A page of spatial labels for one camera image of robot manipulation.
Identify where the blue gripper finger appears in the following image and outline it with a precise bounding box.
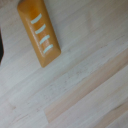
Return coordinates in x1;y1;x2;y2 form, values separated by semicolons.
0;31;5;65

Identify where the orange block with white stripes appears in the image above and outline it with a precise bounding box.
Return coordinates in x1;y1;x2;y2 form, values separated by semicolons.
16;0;63;69

